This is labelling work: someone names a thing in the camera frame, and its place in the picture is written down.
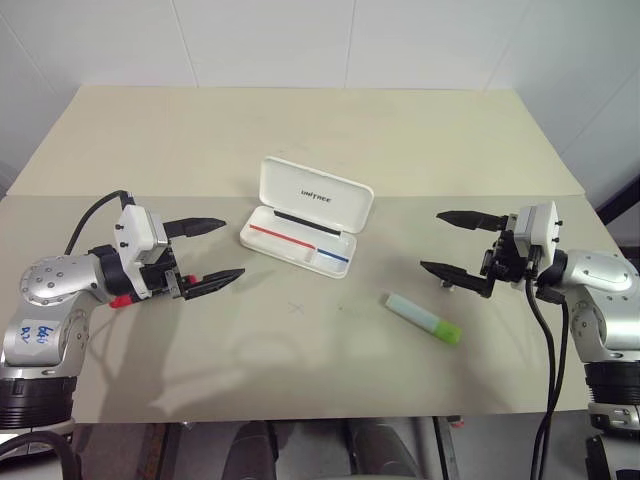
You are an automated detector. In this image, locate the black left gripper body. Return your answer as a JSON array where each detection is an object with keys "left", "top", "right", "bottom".
[{"left": 130, "top": 243, "right": 197, "bottom": 302}]

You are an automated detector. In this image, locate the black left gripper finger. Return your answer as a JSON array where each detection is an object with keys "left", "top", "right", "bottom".
[
  {"left": 167, "top": 216, "right": 227, "bottom": 239},
  {"left": 180, "top": 267, "right": 247, "bottom": 302}
]

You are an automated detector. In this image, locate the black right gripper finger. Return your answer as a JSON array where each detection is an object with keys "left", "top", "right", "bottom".
[
  {"left": 419, "top": 260, "right": 497, "bottom": 299},
  {"left": 435, "top": 209, "right": 507, "bottom": 232}
]

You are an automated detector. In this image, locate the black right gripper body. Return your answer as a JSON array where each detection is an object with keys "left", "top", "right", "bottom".
[{"left": 479, "top": 213, "right": 540, "bottom": 290}]

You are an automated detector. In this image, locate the white open pencil case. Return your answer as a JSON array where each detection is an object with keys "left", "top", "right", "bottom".
[{"left": 238, "top": 155, "right": 376, "bottom": 280}]

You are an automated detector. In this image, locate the green highlighter with clear cap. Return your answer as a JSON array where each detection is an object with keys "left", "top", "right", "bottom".
[{"left": 383, "top": 292, "right": 463, "bottom": 347}]

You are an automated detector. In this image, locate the red pen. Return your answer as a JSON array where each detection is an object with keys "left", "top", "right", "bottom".
[{"left": 247, "top": 224, "right": 317, "bottom": 250}]

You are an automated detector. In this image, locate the black pen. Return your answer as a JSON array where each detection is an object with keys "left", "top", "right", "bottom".
[{"left": 273, "top": 209, "right": 344, "bottom": 239}]

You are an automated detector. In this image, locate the dark rounded shape under table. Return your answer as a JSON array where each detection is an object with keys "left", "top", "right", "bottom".
[
  {"left": 344, "top": 418, "right": 424, "bottom": 480},
  {"left": 234, "top": 419, "right": 282, "bottom": 480}
]

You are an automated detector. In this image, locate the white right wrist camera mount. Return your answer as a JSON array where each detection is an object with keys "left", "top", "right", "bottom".
[{"left": 514, "top": 200, "right": 560, "bottom": 265}]

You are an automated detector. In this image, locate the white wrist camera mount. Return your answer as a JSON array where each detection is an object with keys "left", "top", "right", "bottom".
[
  {"left": 514, "top": 200, "right": 560, "bottom": 265},
  {"left": 113, "top": 203, "right": 170, "bottom": 270}
]

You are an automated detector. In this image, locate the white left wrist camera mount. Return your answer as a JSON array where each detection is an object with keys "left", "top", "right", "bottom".
[{"left": 113, "top": 203, "right": 170, "bottom": 270}]

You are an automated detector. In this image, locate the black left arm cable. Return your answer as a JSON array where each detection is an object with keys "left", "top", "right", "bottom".
[{"left": 66, "top": 190, "right": 137, "bottom": 257}]

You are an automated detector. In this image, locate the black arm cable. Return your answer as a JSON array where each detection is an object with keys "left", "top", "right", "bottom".
[
  {"left": 66, "top": 190, "right": 137, "bottom": 257},
  {"left": 523, "top": 248, "right": 572, "bottom": 480}
]

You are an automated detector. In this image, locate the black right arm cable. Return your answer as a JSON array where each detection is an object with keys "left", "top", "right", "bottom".
[{"left": 523, "top": 248, "right": 572, "bottom": 480}]

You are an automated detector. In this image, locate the black frame beside table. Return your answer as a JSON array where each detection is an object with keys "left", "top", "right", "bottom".
[{"left": 593, "top": 168, "right": 640, "bottom": 247}]

